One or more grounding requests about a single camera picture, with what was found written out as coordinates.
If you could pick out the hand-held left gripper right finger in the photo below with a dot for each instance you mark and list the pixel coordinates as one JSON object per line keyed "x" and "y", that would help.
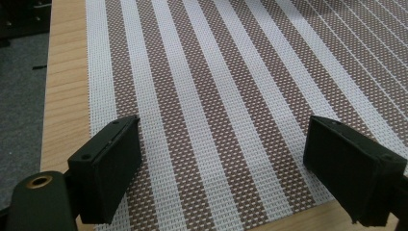
{"x": 349, "y": 173}

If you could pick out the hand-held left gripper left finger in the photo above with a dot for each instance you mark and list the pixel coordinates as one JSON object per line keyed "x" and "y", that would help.
{"x": 102, "y": 179}

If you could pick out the angled black floor tape mark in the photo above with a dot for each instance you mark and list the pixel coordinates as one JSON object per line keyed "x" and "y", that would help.
{"x": 39, "y": 67}

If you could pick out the striped brown white woven placemat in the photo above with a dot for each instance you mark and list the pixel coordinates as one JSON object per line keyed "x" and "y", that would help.
{"x": 243, "y": 96}

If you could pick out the black stand base plate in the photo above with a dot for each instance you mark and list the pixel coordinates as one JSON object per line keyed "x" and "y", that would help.
{"x": 22, "y": 16}

